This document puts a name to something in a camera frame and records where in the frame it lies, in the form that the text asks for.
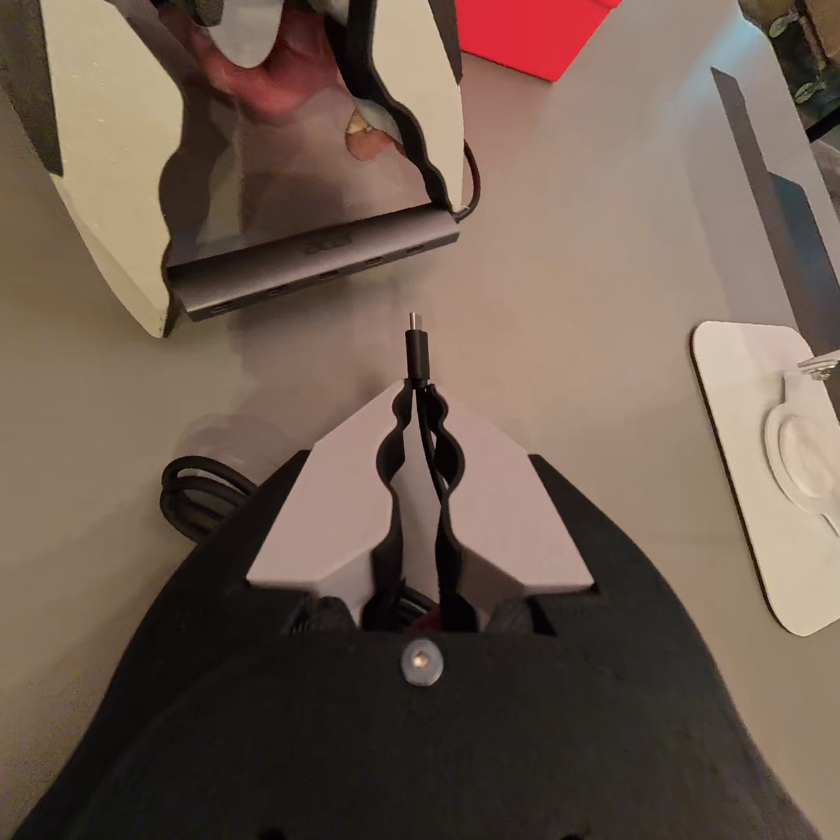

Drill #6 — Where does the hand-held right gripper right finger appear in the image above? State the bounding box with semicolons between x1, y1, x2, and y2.
423;384;594;620

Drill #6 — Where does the black hub cable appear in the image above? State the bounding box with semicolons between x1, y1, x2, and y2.
447;138;484;227

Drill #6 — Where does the red plastic bin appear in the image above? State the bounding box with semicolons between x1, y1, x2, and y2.
453;0;620;82

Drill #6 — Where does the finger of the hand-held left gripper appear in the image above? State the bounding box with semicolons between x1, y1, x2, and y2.
344;0;468;217
37;0;187;340

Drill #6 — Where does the black usb-c cable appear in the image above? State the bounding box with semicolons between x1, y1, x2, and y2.
161;313;454;624

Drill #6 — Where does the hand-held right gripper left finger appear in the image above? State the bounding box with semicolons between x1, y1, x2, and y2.
247;381;414;628

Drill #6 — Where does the grey usb hub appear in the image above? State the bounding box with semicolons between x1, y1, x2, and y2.
164;213;463;322

